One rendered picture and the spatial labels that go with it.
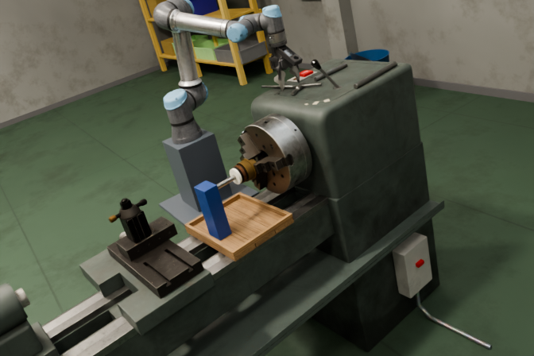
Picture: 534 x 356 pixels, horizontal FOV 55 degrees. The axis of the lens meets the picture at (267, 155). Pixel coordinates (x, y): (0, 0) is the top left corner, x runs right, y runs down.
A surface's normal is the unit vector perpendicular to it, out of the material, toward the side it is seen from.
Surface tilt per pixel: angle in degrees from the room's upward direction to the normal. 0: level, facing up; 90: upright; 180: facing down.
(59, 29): 90
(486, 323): 0
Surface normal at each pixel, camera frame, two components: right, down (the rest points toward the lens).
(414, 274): 0.62, 0.18
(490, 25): -0.80, 0.40
